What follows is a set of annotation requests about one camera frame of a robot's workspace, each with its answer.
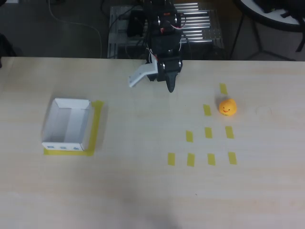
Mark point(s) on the white gripper camera mount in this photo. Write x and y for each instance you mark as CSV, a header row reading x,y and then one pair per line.
x,y
143,72

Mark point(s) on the black table leg frame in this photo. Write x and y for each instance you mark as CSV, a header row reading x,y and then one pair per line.
x,y
258,35

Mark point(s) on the white cardboard box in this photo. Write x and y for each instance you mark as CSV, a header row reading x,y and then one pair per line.
x,y
62,102

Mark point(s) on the short yellow tape piece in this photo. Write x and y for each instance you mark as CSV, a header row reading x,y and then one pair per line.
x,y
232,158
171,159
229,132
223,88
190,159
189,136
208,132
211,159
207,110

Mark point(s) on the orange rubber duck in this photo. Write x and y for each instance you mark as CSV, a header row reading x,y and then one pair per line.
x,y
228,107

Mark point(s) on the dark clothed person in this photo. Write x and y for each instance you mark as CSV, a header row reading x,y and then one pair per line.
x,y
7,47

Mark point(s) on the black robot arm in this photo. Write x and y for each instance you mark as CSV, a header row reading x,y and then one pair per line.
x,y
164,43

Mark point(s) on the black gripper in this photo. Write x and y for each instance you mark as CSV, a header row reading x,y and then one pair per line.
x,y
169,71

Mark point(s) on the aluminium profile rack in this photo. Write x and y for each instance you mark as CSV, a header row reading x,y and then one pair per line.
x,y
202,26

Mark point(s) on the round white table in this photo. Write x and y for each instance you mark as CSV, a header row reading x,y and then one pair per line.
x,y
269,17

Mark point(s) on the white paper sheet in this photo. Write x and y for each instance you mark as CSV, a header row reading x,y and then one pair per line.
x,y
11,1

